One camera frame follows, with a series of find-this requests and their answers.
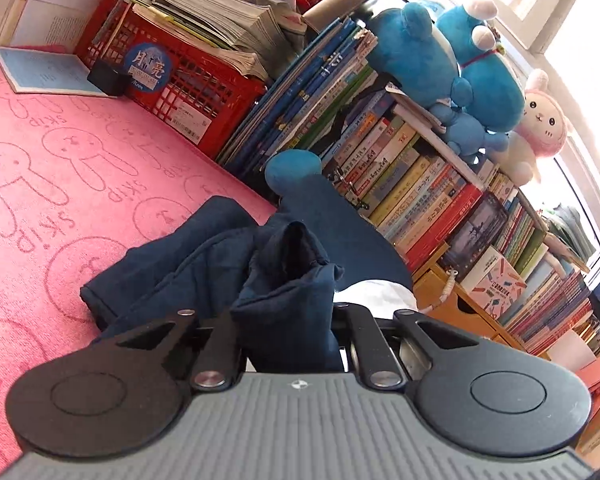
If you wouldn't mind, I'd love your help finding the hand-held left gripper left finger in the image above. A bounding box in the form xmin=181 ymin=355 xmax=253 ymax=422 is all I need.
xmin=92 ymin=307 xmax=243 ymax=392

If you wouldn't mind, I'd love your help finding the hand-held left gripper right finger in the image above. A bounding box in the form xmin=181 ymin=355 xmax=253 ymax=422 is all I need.
xmin=332 ymin=302 xmax=501 ymax=390

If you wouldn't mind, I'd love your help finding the navy and white jacket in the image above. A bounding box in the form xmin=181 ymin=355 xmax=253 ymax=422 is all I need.
xmin=80 ymin=180 xmax=421 ymax=373

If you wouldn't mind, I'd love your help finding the wooden desk organizer with drawers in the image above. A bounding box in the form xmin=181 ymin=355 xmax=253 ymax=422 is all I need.
xmin=412 ymin=245 xmax=526 ymax=351

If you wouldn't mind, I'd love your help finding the miniature bicycle model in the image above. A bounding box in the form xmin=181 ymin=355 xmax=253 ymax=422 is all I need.
xmin=332 ymin=162 xmax=372 ymax=211

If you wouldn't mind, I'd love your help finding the white box with colourful print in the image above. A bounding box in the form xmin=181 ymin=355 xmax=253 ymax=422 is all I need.
xmin=460 ymin=246 xmax=528 ymax=321

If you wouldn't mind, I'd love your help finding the row of thick colourful books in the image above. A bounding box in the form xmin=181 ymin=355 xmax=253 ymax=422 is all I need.
xmin=322 ymin=95 xmax=486 ymax=271

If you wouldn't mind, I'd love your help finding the pink bunny print blanket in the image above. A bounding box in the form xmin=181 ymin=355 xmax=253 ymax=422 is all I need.
xmin=0 ymin=50 xmax=281 ymax=461

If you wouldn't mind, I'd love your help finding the plain white box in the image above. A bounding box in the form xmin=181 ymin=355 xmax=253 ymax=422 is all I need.
xmin=550 ymin=330 xmax=598 ymax=371

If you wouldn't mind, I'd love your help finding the small blue plush toy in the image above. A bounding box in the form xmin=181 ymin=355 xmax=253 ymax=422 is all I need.
xmin=427 ymin=102 xmax=511 ymax=157

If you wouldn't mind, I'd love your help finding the stack of green booklets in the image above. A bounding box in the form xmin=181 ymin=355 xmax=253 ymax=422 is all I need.
xmin=542 ymin=202 xmax=598 ymax=266

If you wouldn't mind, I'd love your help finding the row of thin blue books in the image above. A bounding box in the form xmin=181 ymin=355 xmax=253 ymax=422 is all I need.
xmin=215 ymin=17 xmax=381 ymax=171

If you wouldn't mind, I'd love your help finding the red plastic crate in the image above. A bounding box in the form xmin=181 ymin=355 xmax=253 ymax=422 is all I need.
xmin=75 ymin=0 xmax=268 ymax=148

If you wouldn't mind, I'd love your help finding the pink and white plush rabbit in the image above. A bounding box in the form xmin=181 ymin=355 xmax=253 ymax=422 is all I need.
xmin=507 ymin=69 xmax=573 ymax=186

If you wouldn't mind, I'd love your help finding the blue plush bear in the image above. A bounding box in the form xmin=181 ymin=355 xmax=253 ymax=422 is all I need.
xmin=367 ymin=2 xmax=463 ymax=111

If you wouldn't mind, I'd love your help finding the small black box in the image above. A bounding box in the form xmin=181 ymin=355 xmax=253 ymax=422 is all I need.
xmin=87 ymin=59 xmax=131 ymax=96

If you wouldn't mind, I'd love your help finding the blue plush cat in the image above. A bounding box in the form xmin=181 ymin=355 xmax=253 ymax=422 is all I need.
xmin=435 ymin=0 xmax=526 ymax=136

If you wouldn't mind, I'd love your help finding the light blue booklet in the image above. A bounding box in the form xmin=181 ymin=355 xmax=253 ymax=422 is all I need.
xmin=0 ymin=46 xmax=108 ymax=97

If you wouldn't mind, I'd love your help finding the stack of magazines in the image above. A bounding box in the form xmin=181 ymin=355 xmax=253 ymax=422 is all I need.
xmin=130 ymin=0 xmax=306 ymax=83

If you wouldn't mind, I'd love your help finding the white beaded cord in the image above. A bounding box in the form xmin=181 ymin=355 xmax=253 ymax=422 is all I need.
xmin=420 ymin=266 xmax=462 ymax=313

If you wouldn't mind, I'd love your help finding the black strap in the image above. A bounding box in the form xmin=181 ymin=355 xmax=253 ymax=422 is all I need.
xmin=330 ymin=85 xmax=381 ymax=146

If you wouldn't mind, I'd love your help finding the white window frame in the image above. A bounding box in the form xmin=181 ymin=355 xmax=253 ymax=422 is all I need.
xmin=480 ymin=0 xmax=600 ymax=261

